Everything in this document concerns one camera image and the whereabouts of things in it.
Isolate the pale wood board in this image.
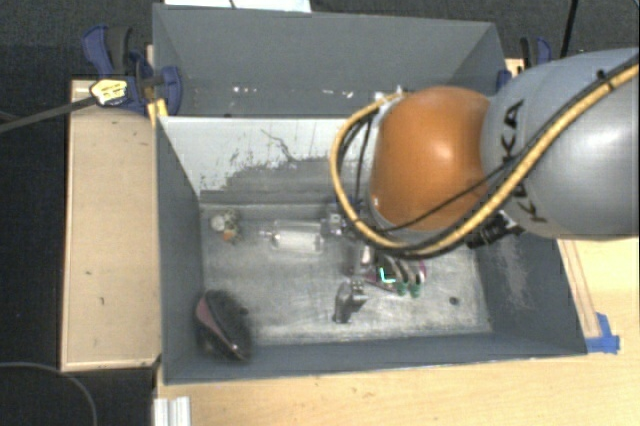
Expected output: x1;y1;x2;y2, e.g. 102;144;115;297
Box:
59;80;164;373

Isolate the black cylinder on white bracket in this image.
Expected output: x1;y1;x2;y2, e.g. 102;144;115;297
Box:
464;212;525;249

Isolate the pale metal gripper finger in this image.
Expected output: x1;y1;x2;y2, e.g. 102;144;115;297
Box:
332;277;371;325
319;208;348;240

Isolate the grey metal bin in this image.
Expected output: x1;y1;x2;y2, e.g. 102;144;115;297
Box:
151;2;589;386

